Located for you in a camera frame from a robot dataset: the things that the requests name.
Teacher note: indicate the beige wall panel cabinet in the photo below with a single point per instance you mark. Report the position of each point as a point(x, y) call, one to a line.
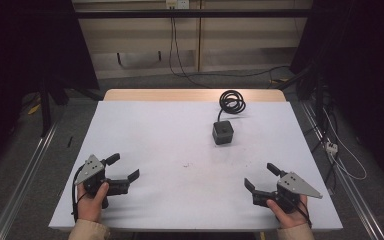
point(246, 40)

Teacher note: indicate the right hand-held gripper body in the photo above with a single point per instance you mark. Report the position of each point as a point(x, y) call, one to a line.
point(288, 191)

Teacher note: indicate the black metal stand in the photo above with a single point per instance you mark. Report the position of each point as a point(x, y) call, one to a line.
point(45, 106)

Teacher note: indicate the white table cover sheet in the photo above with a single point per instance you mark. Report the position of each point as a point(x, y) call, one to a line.
point(166, 150)

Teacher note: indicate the black horizontal metal bar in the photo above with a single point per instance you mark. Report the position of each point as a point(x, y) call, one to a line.
point(193, 13)

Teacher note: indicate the person's left hand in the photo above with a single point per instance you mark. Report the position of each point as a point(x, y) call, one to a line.
point(91, 203)

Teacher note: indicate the white wall socket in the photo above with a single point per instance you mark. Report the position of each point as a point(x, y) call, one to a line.
point(177, 3)

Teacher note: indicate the aluminium floor rail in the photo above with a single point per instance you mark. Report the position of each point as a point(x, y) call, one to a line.
point(20, 186)
point(346, 186)

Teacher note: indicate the black curtain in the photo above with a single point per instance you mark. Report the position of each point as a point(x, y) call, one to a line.
point(26, 46)
point(363, 66)

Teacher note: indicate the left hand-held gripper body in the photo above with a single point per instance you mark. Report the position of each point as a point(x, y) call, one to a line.
point(91, 173)

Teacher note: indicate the person's right hand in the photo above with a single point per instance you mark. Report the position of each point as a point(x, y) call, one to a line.
point(290, 216)

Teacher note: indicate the black cube power adapter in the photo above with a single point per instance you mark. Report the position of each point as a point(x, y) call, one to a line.
point(223, 132)

